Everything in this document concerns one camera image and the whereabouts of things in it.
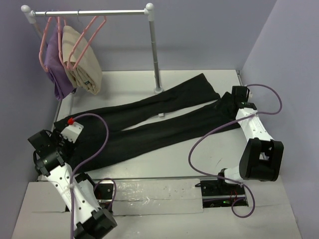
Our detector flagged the black trousers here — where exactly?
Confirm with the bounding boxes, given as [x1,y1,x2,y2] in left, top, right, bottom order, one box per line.
[68,74,239,173]

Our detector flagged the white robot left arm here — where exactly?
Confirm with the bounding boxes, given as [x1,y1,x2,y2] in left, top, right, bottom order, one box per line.
[28,130,117,239]

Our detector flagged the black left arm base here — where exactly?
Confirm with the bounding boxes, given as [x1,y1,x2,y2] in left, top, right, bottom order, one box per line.
[94,181,115,202]

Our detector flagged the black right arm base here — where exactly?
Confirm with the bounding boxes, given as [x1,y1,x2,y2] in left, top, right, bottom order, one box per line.
[195,179,248,208]

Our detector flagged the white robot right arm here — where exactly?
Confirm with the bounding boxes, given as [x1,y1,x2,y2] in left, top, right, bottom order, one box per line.
[216,86,284,195]

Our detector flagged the beige folded trousers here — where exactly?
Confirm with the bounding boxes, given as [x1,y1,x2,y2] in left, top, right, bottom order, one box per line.
[62,25,103,95]

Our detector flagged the empty pink hanger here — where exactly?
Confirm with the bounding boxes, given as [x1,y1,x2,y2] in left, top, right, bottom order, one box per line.
[66,15,107,71]

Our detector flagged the pink hanger with purple cloth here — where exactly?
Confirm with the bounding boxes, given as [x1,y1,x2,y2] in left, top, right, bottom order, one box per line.
[38,17,52,73]

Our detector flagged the pink hanger with beige trousers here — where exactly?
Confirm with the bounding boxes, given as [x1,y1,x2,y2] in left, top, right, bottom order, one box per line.
[57,16,67,70]

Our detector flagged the purple folded cloth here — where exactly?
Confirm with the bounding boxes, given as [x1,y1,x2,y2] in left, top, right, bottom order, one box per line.
[44,27,74,101]

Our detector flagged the white cardboard cover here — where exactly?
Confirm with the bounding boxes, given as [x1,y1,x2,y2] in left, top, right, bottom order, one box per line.
[12,182,301,239]

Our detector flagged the silver tape patch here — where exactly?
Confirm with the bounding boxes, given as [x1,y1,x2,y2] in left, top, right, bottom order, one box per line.
[112,179,203,216]

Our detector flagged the white metal clothes rack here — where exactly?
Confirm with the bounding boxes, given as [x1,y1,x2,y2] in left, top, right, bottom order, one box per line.
[20,3,163,94]

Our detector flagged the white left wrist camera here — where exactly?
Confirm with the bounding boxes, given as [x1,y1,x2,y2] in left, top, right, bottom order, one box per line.
[61,121,84,143]

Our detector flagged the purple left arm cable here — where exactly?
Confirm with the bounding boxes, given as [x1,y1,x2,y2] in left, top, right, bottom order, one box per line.
[69,113,117,239]

